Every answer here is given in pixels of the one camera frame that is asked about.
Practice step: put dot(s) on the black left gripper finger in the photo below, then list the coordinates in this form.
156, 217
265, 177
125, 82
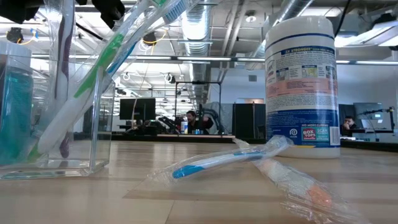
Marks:
18, 9
109, 11

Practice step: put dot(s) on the green white toothbrush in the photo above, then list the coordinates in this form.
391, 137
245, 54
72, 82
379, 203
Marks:
102, 59

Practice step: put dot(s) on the purple white toothbrush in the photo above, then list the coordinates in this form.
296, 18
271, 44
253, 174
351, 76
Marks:
66, 40

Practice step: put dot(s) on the blue white toothbrush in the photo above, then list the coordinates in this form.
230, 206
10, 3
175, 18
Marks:
175, 12
186, 171

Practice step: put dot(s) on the teal mouthwash bottle white cap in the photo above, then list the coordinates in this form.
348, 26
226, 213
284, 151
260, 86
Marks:
15, 118

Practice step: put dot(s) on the clear acrylic box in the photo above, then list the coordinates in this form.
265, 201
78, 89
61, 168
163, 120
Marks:
112, 124

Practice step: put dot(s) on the black computer monitor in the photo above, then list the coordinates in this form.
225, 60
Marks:
136, 109

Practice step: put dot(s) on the person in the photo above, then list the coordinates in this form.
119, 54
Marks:
349, 122
192, 117

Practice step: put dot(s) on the small background wipes canister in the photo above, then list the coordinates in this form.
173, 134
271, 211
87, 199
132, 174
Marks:
184, 128

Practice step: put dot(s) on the round ceiling detector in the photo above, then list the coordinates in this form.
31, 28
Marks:
250, 18

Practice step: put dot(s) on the grey cover sheet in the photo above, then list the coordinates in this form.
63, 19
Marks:
227, 112

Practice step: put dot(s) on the wooden background desk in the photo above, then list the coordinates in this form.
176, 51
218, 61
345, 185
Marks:
211, 136

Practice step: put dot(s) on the black cabinet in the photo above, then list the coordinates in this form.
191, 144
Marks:
253, 121

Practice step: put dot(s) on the white blue wipes canister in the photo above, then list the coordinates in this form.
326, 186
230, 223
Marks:
301, 77

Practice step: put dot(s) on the grey background monitor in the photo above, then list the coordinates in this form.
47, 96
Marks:
367, 109

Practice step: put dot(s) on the orange white wrapped toothbrush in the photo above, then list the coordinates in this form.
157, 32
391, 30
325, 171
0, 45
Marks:
317, 196

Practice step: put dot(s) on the black frame-mounted device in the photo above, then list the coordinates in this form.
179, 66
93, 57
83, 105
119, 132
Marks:
14, 35

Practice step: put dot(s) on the silver ribbed ventilation duct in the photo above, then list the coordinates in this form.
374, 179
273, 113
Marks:
196, 34

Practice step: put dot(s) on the black rectangular frame stand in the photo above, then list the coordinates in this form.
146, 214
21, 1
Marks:
199, 82

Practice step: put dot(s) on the overhead frame light bar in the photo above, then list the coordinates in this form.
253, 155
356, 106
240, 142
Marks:
217, 58

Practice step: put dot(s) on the grey wall vent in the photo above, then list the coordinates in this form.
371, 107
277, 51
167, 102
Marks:
252, 78

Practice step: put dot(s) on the silver smooth ventilation duct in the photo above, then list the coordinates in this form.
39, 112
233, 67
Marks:
292, 7

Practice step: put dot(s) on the black aluminium table frame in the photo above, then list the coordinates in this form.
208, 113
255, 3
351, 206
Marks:
363, 145

